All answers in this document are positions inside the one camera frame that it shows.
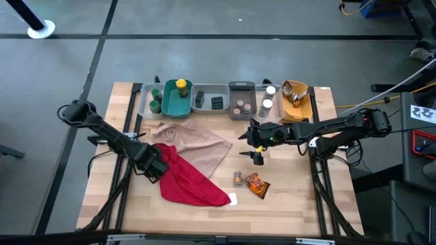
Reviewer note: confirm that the black furniture foot bar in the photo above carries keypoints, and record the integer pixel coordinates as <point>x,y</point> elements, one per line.
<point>381,87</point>

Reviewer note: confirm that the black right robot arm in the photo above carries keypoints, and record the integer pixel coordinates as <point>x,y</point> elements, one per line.
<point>340,127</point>

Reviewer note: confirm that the black frame crossbar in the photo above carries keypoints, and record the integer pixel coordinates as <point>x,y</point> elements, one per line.
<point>51,238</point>

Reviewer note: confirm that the black pole with white base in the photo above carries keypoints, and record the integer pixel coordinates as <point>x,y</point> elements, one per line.
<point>46,33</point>

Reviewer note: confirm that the white card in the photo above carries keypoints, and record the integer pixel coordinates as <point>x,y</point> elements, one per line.
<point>233,199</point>

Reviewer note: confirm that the yellow-capped spice bottle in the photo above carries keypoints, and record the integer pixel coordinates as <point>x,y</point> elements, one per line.
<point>181,85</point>

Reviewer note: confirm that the green-capped spice jar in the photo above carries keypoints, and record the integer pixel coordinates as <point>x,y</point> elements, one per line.
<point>155,106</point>
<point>156,94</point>

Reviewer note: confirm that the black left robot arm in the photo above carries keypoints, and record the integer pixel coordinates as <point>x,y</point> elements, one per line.
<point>109,135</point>

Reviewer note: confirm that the person's shoe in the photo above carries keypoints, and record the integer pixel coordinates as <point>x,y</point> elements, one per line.
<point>422,54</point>

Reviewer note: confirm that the light grey plastic bin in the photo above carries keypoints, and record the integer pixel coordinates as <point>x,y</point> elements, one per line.
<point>207,89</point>

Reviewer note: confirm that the black aluminium frame rails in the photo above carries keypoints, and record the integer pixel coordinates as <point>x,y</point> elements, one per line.
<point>123,204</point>
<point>319,204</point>

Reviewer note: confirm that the dark green spice tin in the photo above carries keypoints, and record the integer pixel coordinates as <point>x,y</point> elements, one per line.
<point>216,102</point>
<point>198,98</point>

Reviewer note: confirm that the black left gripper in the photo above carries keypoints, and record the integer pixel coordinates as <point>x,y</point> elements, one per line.
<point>150,163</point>

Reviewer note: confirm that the dark grey cabinet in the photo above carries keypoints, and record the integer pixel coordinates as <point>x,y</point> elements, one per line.
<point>408,211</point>

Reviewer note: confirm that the blue box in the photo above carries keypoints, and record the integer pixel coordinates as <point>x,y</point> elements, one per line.
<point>371,10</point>

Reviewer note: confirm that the clear plastic bin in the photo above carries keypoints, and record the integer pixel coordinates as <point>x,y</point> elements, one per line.
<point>259,92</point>

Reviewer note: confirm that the dark grey plastic bin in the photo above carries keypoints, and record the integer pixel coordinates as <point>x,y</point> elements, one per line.
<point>242,90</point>

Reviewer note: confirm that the brown foil spice packet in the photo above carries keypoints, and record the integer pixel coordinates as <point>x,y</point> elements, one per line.
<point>293,93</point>

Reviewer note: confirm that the white label with black figures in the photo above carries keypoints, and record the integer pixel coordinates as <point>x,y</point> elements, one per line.
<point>422,115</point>

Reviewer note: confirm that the grey furniture foot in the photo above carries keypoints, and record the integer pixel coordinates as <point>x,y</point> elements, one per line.
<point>10,152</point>

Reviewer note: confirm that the red-framed device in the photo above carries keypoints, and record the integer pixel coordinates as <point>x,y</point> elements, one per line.
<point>413,143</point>

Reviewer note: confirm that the black metal frame leg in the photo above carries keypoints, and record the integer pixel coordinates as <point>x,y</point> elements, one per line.
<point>413,22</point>

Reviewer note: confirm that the red cloth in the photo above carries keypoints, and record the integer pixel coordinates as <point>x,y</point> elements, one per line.
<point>190,183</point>

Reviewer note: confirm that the black equipment cart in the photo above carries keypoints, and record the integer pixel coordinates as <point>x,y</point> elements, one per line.
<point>407,153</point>

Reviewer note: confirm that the beige cloth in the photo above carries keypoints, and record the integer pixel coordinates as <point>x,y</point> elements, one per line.
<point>197,146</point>

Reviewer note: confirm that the translucent grey plastic bin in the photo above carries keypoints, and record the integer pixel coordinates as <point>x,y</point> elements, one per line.
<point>144,112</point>

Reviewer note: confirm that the black rail end knob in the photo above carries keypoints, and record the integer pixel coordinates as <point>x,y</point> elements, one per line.
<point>156,79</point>
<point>267,81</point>

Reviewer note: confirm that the white tape strip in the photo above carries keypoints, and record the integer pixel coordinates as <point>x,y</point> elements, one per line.
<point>325,87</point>

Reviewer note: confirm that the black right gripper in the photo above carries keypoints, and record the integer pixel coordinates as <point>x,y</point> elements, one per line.
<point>272,134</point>

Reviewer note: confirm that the silver crossbar bracket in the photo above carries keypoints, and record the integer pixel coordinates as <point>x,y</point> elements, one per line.
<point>126,238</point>
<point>315,241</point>

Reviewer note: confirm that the orange spice packet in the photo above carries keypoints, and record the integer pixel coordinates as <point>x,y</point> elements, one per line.
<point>257,185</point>

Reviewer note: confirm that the yellow plastic bin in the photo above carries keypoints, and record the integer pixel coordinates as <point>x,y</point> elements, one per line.
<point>304,114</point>

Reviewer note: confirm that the teal plastic bin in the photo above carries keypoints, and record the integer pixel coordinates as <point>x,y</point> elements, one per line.
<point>173,105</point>

